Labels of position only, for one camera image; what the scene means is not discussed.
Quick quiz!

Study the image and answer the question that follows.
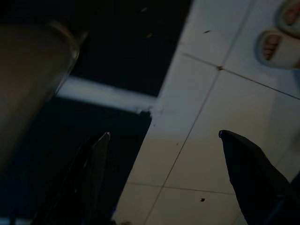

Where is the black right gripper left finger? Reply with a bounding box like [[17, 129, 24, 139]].
[[31, 131, 114, 225]]

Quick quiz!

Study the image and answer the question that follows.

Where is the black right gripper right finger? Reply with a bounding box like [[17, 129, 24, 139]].
[[218, 129, 300, 225]]

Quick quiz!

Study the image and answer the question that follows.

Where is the black floor mat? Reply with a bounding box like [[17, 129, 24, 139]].
[[69, 0, 193, 97], [0, 97, 153, 225]]

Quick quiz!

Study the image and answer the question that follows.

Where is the cream open-toe slipper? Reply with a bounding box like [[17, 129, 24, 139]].
[[255, 29, 300, 70], [276, 0, 300, 40]]

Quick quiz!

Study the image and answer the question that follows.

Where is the person bare foot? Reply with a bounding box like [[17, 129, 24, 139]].
[[262, 34, 281, 60], [283, 5, 300, 26]]

